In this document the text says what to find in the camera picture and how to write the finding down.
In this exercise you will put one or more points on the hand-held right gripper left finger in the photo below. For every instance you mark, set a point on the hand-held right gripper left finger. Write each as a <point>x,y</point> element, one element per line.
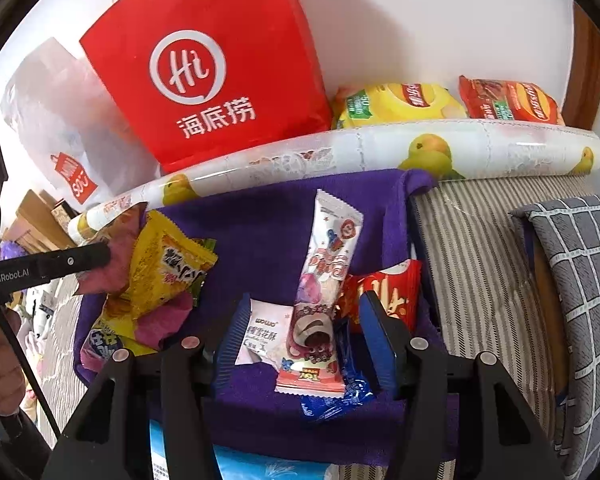
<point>230,350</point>

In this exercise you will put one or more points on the pink snack bag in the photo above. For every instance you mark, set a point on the pink snack bag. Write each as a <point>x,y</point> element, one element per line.
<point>100,280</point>

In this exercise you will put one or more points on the long pink white snack packet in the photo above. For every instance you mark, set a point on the long pink white snack packet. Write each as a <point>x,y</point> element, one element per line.
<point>325,270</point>

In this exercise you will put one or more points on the small white snack packet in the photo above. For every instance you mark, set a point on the small white snack packet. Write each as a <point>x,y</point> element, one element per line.
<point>262,335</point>

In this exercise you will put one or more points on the white plastic shopping bag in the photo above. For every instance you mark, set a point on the white plastic shopping bag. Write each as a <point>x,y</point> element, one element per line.
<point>55,110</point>

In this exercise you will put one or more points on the purple towel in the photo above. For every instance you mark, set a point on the purple towel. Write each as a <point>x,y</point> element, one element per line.
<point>260,240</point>

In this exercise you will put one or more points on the red snack packet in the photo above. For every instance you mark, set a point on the red snack packet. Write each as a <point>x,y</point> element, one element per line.
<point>390,290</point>

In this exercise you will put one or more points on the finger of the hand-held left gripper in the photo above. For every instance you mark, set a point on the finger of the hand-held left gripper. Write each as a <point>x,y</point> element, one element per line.
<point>45,267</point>

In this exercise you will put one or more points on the blue white tissue pack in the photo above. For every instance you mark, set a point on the blue white tissue pack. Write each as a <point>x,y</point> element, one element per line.
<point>265,467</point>

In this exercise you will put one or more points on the yellow snack packet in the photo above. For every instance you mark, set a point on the yellow snack packet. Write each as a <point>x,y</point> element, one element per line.
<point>165,270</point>

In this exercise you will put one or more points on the brown wooden frame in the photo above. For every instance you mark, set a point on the brown wooden frame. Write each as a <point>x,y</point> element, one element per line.
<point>587,70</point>

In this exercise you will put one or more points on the wooden headboard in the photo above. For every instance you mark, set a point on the wooden headboard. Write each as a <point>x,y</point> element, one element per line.
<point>35,215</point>

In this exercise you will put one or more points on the small blue snack packet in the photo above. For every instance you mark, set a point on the small blue snack packet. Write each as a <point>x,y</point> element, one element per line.
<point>340,397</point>

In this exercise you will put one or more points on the yellow chips bag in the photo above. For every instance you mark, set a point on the yellow chips bag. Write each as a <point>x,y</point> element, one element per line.
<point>395,105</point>

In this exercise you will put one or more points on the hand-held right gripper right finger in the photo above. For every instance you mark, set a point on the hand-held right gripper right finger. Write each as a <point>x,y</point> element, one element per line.
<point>380,345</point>

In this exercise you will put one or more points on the fruit print paper roll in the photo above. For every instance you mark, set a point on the fruit print paper roll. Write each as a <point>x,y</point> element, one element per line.
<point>330,152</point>

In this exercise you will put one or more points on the red paper bag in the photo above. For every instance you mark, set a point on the red paper bag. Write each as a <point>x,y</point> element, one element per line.
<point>220,35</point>

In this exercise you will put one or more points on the grey checked cloth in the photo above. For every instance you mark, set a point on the grey checked cloth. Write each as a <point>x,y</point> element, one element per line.
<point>580,270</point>

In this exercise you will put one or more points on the red chips bag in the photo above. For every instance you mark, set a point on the red chips bag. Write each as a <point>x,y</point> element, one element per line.
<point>510,100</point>

